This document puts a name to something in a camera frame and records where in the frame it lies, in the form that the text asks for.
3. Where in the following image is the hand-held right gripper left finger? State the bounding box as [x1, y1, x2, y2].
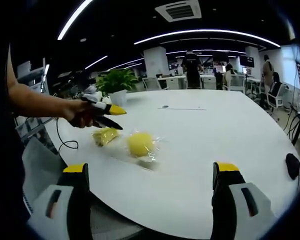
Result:
[26, 162, 91, 240]

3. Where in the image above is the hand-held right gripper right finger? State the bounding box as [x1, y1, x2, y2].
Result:
[210, 161, 278, 240]

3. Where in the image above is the rectangular yellow silicone block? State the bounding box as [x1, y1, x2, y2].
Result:
[91, 126, 121, 148]

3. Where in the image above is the person's left hand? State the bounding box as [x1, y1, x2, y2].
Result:
[64, 99, 102, 130]

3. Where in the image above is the white plant pot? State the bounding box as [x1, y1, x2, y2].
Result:
[108, 89, 129, 106]

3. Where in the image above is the green leafy plant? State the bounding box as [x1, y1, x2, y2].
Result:
[95, 68, 140, 99]

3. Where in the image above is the grey mesh chair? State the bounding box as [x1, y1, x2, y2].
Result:
[21, 136, 69, 216]

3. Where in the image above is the metal storage shelf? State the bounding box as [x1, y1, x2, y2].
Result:
[15, 57, 51, 98]

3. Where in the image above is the black computer mouse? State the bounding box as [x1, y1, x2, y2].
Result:
[285, 152, 300, 181]

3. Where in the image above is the person's dark shirt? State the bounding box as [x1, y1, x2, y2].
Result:
[0, 109, 28, 233]

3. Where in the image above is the black office chair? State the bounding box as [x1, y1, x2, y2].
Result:
[265, 72, 290, 110]

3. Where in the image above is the ceiling air vent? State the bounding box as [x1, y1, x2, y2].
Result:
[154, 0, 203, 23]

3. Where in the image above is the long ceiling light strip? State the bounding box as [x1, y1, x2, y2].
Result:
[133, 28, 282, 49]

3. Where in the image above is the dark monitor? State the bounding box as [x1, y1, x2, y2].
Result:
[239, 55, 256, 68]

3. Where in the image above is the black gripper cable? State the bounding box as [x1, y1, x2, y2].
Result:
[54, 116, 79, 162]

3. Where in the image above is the bundle of dark cables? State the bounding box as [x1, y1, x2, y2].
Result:
[282, 104, 300, 151]

